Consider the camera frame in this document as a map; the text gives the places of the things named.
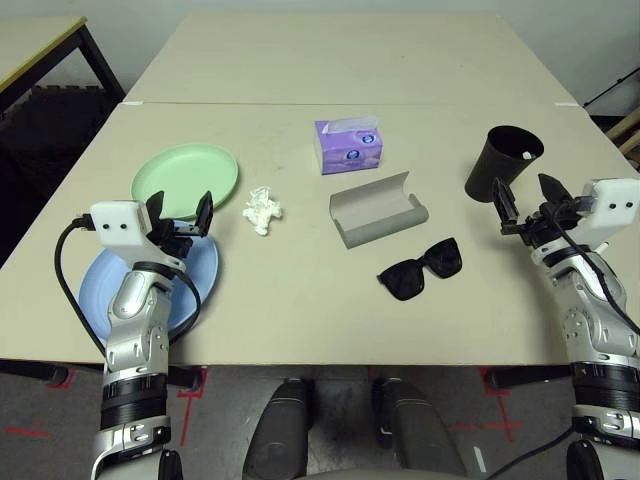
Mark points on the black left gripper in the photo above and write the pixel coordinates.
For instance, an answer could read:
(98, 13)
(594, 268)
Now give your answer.
(175, 237)

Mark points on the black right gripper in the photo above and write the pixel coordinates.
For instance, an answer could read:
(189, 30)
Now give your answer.
(545, 222)

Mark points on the blue plastic plate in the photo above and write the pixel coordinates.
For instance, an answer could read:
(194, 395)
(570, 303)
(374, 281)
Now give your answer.
(207, 265)

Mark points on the white tissue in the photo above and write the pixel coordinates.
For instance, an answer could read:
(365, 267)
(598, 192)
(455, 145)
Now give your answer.
(262, 210)

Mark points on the black sunglasses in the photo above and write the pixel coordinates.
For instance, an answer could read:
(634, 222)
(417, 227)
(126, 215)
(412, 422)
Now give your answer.
(445, 257)

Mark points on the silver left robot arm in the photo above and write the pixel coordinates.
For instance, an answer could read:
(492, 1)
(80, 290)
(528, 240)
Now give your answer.
(130, 300)

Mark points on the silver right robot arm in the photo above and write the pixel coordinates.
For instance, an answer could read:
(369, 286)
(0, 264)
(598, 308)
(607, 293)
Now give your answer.
(590, 320)

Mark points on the green plastic plate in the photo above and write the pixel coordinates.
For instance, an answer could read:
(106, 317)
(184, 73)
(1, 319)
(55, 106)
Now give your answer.
(185, 175)

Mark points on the black plastic cup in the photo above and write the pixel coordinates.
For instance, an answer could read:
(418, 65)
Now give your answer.
(492, 170)

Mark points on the wooden rack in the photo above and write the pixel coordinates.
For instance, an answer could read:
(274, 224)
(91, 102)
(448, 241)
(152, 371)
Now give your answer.
(625, 135)

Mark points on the black stand rod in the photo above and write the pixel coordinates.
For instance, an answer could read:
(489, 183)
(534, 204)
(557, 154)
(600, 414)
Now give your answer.
(611, 87)

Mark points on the grey open glasses case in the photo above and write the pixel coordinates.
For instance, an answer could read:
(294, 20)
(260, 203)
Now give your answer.
(370, 205)

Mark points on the black foam floor mat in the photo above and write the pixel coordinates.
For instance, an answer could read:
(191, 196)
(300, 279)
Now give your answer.
(50, 115)

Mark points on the black table foot bar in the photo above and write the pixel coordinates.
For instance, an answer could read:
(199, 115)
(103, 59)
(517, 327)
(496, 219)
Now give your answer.
(525, 376)
(30, 370)

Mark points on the purple tissue box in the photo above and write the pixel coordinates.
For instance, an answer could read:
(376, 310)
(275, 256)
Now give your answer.
(350, 155)

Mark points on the grey robot left leg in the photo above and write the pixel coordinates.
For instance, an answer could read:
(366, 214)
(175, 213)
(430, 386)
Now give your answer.
(280, 430)

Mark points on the grey robot leg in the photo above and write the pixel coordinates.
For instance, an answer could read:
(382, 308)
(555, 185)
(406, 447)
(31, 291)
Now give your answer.
(420, 430)
(280, 430)

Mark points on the grey robot right leg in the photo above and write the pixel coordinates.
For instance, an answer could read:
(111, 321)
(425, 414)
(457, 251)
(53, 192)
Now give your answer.
(420, 430)

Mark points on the white floor tape strip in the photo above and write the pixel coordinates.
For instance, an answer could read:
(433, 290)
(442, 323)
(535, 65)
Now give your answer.
(478, 457)

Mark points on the beige robot torso cover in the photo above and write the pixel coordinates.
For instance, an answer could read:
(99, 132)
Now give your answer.
(360, 476)

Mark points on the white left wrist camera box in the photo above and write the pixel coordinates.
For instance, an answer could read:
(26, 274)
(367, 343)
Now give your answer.
(117, 222)

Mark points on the side table with black frame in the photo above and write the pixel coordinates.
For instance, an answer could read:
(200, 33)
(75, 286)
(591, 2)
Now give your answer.
(30, 45)

